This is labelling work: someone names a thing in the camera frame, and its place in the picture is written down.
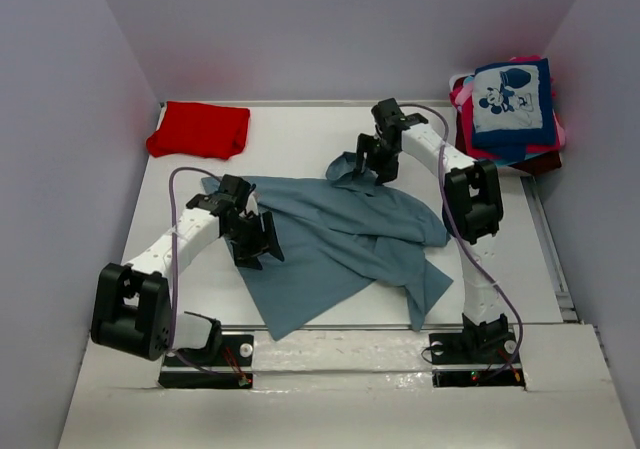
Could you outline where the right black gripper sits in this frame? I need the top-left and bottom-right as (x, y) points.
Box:
(352, 133), (400, 186)

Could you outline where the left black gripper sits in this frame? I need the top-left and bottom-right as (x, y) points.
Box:
(223, 211), (284, 270)

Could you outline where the grey-blue t-shirt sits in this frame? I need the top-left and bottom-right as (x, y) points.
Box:
(200, 150), (455, 343)

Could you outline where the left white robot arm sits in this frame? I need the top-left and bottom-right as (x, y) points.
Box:
(90, 175), (284, 369)

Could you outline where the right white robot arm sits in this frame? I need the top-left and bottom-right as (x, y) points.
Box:
(353, 98), (523, 372)

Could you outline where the pink folded t-shirt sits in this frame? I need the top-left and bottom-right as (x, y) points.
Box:
(449, 56), (566, 164)

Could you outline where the teal folded t-shirt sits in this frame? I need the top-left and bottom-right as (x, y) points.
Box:
(488, 145), (527, 166)

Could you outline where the white foam front board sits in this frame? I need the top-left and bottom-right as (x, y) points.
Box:
(60, 324), (634, 448)

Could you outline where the folded red t-shirt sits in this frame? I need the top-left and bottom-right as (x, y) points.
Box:
(146, 101), (251, 160)

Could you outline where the navy cartoon mouse t-shirt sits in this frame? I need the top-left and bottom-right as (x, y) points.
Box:
(471, 58), (556, 149)

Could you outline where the dark maroon folded t-shirt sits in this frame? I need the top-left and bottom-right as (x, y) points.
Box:
(498, 151), (562, 177)

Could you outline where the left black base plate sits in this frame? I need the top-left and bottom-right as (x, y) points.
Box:
(157, 332), (254, 390)

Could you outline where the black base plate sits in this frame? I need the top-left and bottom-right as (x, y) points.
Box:
(420, 332), (526, 388)
(157, 332), (254, 390)

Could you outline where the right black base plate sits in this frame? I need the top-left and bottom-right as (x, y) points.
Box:
(420, 332), (526, 388)

